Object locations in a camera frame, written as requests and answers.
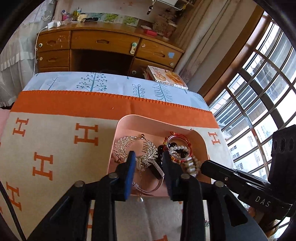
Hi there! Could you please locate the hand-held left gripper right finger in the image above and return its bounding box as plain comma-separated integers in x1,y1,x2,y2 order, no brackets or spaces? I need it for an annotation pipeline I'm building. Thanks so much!
162,151,266,241

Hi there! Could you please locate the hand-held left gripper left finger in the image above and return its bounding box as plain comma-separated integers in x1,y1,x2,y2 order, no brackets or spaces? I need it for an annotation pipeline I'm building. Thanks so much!
28,151,137,241

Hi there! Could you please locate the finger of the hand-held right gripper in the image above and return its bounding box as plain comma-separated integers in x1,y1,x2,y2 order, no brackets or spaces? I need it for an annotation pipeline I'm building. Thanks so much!
200,159,271,198
268,124,296,186

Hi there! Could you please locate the pink strap watch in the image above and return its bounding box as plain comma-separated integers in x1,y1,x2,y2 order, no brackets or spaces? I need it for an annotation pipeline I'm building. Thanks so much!
133,160,165,193

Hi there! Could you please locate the pearl necklace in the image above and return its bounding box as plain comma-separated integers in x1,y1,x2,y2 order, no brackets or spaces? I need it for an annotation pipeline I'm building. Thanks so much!
183,155,201,178

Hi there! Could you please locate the black bead bracelet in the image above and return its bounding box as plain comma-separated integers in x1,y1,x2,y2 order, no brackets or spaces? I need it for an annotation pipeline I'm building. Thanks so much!
157,142,185,163

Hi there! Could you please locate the silver pearl drop brooch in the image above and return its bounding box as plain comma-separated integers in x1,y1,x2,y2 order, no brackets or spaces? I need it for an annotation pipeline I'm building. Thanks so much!
132,182,145,204

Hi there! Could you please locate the silver leaf hair comb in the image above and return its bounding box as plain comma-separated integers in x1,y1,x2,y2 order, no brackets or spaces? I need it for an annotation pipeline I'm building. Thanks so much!
113,135,159,173

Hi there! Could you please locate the red string bracelet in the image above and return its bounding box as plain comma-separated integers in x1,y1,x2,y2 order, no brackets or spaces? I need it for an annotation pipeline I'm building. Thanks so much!
163,132,193,164

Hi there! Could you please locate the pink box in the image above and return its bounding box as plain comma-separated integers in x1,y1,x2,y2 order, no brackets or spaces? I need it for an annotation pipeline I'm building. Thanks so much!
107,114,211,197

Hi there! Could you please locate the person's right hand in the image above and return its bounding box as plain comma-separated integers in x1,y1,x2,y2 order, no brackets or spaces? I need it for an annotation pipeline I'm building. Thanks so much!
248,206,282,238

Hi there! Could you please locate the orange patterned blanket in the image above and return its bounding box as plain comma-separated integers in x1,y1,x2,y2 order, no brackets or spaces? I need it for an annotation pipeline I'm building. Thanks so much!
0,90,228,241

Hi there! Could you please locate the illustrated cover book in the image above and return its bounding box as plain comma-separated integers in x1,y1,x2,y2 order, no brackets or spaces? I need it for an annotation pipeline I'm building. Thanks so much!
147,65,189,90

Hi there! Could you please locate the pale floral curtain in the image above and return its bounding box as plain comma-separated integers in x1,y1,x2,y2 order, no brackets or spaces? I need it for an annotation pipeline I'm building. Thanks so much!
173,0,252,86

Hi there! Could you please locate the wooden desk with drawers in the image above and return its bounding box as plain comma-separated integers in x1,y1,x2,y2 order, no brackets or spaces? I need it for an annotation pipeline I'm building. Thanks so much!
36,22,185,77

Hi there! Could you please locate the pink blanket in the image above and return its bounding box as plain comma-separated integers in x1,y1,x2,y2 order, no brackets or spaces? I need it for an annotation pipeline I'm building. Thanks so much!
0,108,11,137

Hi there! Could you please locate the brown patterned bag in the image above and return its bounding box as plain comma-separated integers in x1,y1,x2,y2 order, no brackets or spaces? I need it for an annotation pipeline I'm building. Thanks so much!
151,15,178,39

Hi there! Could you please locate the grid frame window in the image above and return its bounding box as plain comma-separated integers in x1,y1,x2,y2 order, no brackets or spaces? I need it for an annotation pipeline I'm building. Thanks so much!
208,11,296,241

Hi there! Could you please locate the black cable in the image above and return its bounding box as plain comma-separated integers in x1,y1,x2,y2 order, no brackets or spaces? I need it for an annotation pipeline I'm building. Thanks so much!
0,181,27,241

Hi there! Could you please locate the white charger cable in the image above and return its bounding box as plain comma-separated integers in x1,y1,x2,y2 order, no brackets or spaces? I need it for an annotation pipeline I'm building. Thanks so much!
34,27,50,75

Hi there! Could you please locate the white wire basket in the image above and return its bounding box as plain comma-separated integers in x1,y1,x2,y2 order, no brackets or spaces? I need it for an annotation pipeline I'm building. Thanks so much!
150,0,195,11

